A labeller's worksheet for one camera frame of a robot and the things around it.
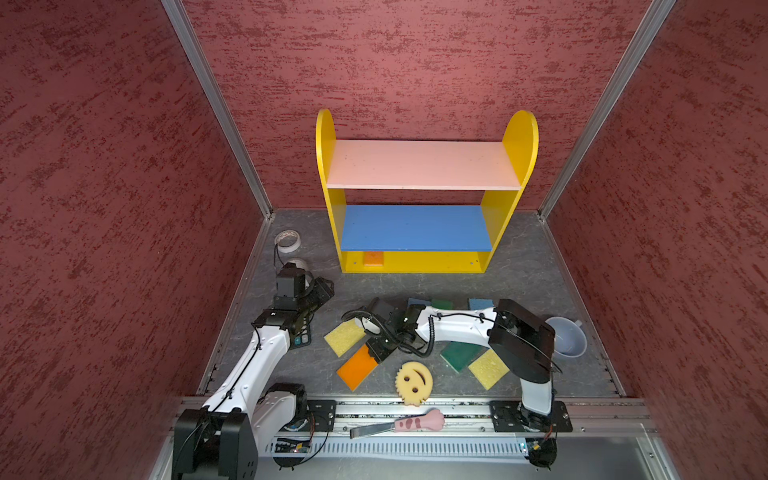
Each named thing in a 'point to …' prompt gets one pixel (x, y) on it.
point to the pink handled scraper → (430, 420)
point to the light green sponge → (443, 304)
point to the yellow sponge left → (342, 338)
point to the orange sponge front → (358, 367)
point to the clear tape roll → (287, 240)
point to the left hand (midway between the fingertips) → (330, 291)
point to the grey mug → (570, 339)
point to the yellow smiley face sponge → (414, 382)
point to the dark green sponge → (459, 355)
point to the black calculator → (300, 332)
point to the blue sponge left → (412, 301)
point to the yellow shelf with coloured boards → (423, 238)
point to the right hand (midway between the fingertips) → (372, 358)
